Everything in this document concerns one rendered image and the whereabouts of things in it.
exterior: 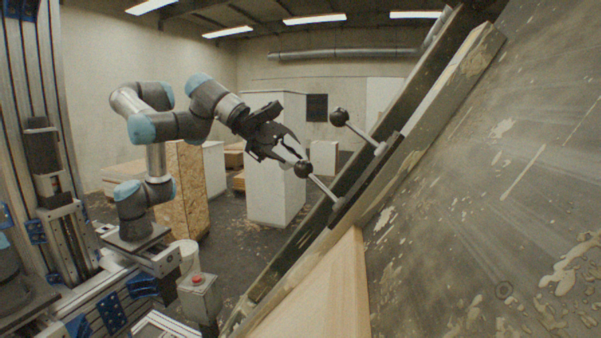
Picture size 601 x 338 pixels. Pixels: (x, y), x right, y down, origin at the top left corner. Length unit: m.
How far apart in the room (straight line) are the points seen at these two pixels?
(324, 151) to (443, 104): 5.12
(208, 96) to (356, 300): 0.51
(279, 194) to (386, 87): 2.37
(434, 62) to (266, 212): 2.84
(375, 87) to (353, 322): 3.93
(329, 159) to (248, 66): 5.77
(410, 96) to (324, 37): 8.44
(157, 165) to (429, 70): 1.01
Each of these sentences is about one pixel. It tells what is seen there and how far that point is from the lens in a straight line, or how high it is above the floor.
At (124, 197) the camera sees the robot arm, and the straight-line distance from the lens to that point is 1.10.
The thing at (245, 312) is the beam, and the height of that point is 0.89.
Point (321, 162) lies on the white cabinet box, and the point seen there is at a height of 0.29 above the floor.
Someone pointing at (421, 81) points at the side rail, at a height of 1.62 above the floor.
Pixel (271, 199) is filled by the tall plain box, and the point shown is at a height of 0.41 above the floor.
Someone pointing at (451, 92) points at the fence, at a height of 1.58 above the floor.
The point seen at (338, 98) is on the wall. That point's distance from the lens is 8.60.
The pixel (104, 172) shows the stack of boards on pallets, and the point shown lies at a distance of 4.91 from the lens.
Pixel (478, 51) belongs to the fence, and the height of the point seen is 1.65.
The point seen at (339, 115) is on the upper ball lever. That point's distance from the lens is 0.43.
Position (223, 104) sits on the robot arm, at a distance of 0.58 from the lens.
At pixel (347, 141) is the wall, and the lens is 8.63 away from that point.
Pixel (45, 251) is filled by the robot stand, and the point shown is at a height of 1.08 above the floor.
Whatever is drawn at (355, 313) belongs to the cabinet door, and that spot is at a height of 1.36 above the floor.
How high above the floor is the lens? 1.55
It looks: 15 degrees down
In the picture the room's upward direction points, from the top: straight up
